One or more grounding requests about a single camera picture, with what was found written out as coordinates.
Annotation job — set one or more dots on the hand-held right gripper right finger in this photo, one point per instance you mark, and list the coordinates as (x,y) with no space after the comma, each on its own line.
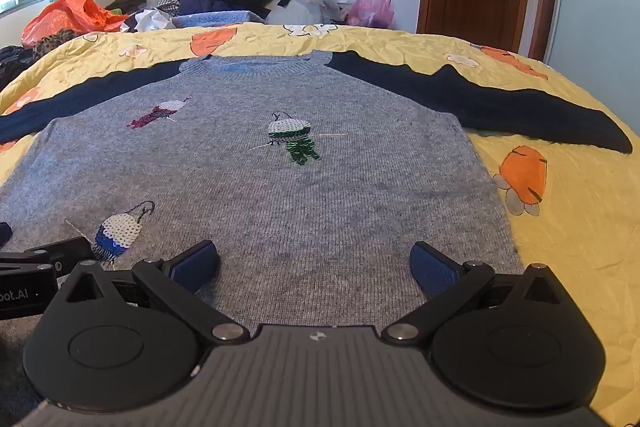
(432,271)

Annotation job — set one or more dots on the leopard print cloth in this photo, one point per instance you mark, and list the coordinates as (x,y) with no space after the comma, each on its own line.
(52,42)

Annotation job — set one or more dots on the orange plastic bag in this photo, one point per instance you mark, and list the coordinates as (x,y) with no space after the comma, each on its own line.
(70,19)

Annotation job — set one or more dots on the clear plastic bag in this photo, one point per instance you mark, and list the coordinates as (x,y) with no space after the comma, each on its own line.
(312,4)

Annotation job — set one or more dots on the pink plastic bag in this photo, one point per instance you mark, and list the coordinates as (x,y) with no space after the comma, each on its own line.
(372,9)

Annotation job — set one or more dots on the light blue knit garment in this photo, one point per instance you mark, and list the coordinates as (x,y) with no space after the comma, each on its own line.
(215,18)

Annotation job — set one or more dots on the dark folded garment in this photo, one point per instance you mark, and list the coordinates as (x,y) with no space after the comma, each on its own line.
(125,2)

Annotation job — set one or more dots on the yellow printed bedspread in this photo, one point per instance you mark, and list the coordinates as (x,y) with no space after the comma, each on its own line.
(575,217)

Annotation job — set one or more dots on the dark cloth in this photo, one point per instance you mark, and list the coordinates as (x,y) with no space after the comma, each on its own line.
(12,64)

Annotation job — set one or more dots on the white crumpled bag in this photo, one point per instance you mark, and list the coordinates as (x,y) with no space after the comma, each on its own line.
(152,21)

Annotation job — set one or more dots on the flower printed wardrobe door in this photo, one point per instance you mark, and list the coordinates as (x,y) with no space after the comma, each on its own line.
(600,7)

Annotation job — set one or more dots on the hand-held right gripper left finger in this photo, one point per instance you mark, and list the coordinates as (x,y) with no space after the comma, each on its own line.
(196,268)

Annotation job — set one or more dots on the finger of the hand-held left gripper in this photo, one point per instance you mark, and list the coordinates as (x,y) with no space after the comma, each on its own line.
(4,234)
(65,254)

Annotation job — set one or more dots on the grey knit sweater navy sleeves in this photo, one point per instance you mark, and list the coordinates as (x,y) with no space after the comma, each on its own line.
(300,197)

